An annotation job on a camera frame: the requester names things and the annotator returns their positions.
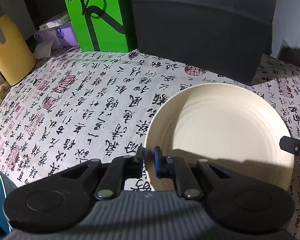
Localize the cream round plate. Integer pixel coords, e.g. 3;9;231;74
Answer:
145;83;295;191

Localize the calligraphy print tablecloth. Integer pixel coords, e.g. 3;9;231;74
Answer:
0;48;300;240

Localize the white folded tissue paper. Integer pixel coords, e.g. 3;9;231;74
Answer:
33;40;54;59

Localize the purple tissue pack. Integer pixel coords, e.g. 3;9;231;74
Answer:
34;22;78;50

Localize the yellow thermos jug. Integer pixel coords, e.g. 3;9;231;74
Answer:
0;6;37;86

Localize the green printed box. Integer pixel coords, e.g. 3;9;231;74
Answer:
65;0;138;53

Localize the small white box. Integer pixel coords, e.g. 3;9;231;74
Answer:
39;12;70;31

